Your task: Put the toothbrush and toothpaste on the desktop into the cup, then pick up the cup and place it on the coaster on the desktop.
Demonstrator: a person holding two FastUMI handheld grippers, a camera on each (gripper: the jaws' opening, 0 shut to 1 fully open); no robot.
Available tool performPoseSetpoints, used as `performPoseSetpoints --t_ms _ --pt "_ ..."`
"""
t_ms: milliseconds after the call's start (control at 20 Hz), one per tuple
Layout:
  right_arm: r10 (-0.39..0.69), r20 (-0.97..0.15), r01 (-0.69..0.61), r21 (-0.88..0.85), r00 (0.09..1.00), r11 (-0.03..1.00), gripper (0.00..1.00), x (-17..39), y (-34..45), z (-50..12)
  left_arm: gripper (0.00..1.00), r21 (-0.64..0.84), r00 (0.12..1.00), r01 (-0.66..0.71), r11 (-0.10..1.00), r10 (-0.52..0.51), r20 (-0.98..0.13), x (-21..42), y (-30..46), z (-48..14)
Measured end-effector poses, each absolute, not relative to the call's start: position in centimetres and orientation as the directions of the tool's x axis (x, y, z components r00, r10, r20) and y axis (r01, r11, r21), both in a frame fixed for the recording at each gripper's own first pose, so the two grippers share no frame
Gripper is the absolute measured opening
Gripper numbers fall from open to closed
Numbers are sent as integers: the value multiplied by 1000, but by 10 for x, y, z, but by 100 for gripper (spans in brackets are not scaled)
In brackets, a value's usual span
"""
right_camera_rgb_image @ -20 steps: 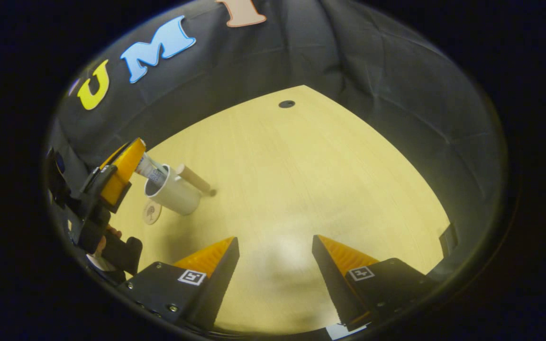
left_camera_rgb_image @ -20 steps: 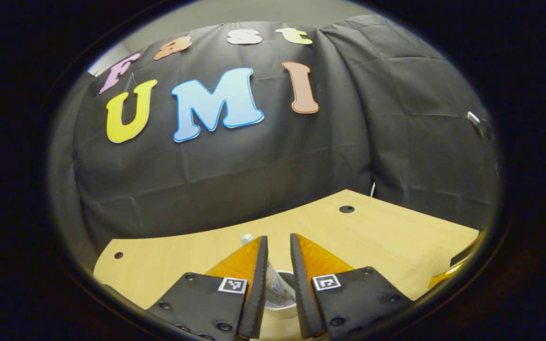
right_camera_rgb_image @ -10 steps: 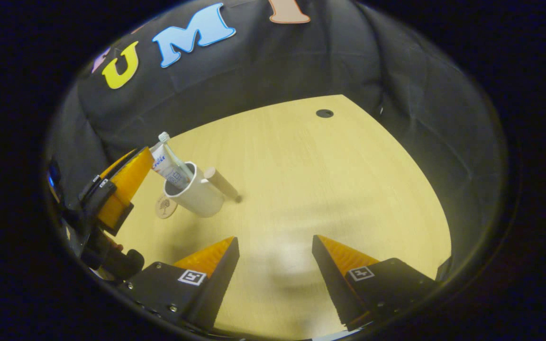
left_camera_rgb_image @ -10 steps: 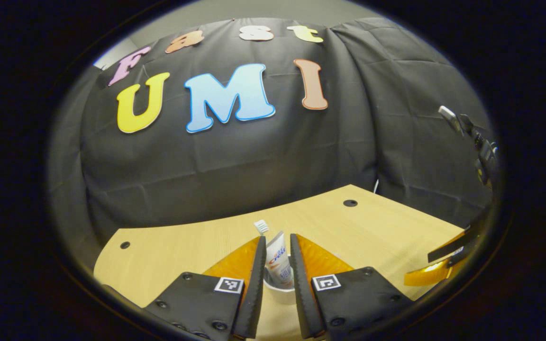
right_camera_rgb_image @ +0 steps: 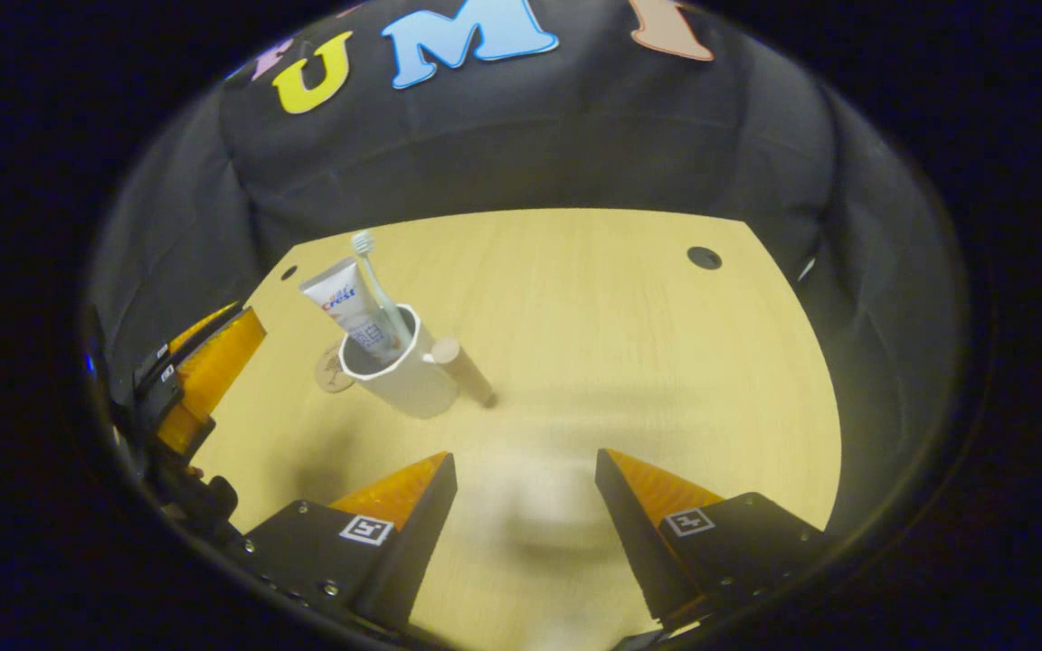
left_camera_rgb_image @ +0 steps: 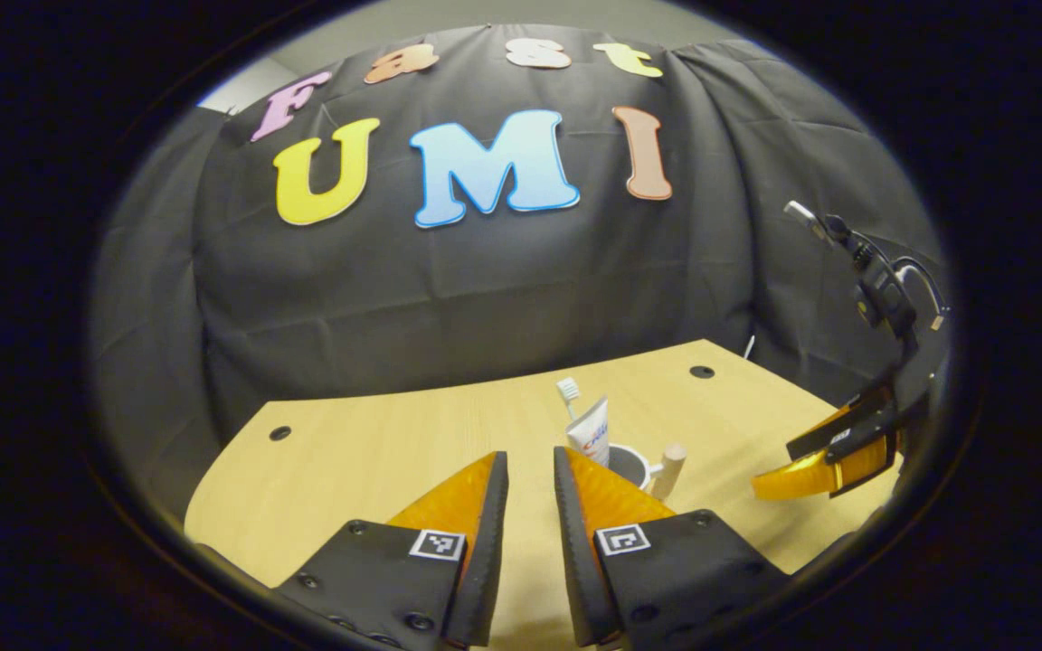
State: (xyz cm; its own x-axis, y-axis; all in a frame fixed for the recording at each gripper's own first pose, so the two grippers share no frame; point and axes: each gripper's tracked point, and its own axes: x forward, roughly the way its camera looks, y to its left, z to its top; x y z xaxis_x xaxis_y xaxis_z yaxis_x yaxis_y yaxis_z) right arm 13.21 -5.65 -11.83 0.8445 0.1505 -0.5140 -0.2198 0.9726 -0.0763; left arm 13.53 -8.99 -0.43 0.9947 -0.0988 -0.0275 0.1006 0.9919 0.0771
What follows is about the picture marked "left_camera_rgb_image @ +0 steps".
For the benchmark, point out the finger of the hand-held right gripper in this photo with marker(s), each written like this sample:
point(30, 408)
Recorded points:
point(838, 427)
point(801, 475)

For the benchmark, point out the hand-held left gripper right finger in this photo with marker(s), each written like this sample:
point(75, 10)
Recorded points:
point(575, 561)

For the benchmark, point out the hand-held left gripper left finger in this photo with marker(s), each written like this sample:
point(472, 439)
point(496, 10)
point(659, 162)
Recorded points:
point(485, 561)

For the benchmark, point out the white toothpaste tube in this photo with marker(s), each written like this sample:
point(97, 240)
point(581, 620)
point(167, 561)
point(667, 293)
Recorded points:
point(591, 432)

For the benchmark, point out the pale green toothbrush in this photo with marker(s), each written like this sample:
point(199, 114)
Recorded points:
point(568, 393)

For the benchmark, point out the light wooden desktop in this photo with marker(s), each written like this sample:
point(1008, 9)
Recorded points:
point(349, 470)

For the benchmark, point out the black backdrop cloth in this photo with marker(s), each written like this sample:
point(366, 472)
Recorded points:
point(485, 289)

